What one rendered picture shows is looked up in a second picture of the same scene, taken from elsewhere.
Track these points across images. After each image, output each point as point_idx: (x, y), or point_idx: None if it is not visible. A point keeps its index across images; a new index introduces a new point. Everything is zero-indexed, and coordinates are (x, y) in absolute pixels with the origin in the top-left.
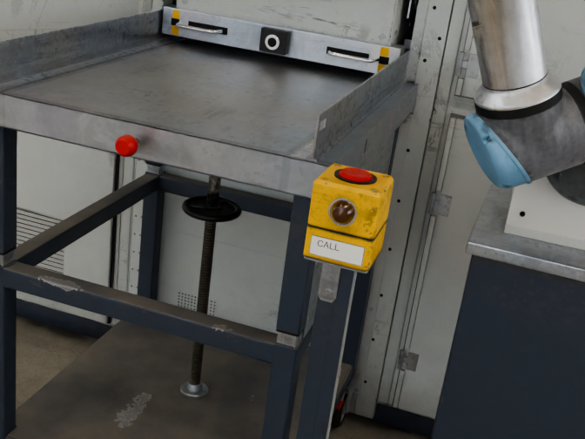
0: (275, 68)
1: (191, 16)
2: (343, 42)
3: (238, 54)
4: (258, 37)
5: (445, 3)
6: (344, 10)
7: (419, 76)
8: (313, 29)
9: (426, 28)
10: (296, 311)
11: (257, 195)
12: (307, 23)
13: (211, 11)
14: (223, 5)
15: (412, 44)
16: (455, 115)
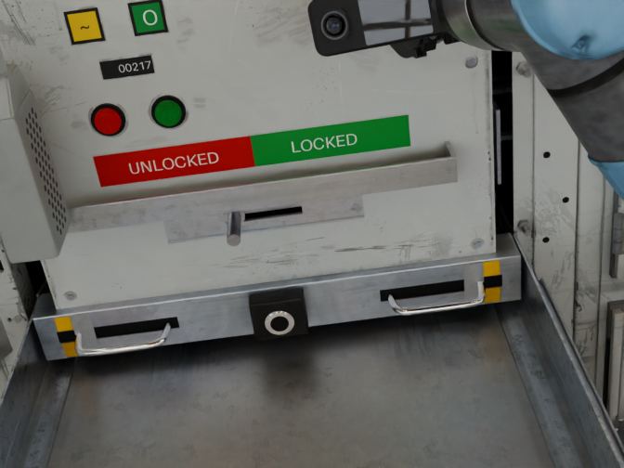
0: (305, 368)
1: (95, 318)
2: (409, 275)
3: (207, 341)
4: (241, 313)
5: (565, 143)
6: (394, 221)
7: (540, 266)
8: (343, 266)
9: (538, 190)
10: None
11: None
12: (329, 262)
13: (132, 295)
14: (151, 279)
15: (516, 222)
16: (619, 305)
